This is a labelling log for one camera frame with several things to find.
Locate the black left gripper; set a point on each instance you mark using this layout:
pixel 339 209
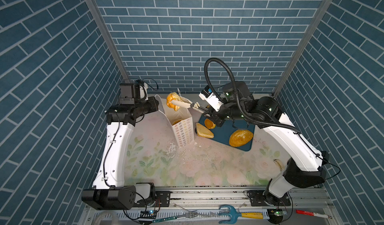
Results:
pixel 153 104

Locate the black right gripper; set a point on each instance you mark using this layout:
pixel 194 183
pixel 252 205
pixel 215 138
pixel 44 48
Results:
pixel 210 111

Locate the small knotted bread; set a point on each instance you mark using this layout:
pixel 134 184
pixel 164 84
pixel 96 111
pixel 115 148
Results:
pixel 171 98

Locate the triangular toast slice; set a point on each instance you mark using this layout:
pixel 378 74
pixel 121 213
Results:
pixel 203 131

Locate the white paper bag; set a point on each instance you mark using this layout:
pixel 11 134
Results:
pixel 183 131

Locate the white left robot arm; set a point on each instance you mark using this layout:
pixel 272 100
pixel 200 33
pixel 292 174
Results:
pixel 117 162

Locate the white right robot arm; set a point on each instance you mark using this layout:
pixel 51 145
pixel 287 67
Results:
pixel 304 169

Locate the large sesame bread loaf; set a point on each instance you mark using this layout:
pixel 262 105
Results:
pixel 240 138

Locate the small wooden piece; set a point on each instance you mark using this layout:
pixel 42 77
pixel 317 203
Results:
pixel 279 164

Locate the teal yellow garden fork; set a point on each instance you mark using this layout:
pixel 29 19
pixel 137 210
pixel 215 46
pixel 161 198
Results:
pixel 233 214

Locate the red white marker pen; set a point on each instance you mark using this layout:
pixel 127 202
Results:
pixel 313 214

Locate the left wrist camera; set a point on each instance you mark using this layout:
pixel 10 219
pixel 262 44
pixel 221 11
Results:
pixel 132 93

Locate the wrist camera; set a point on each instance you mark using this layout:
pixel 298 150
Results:
pixel 208 95
pixel 132 93

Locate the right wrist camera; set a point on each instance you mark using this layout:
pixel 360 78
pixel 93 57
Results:
pixel 208 95

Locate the metal fork green handle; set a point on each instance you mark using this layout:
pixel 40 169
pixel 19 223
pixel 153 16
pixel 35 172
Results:
pixel 177 216

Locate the aluminium rail frame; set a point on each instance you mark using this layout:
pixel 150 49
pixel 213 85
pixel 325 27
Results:
pixel 205 203

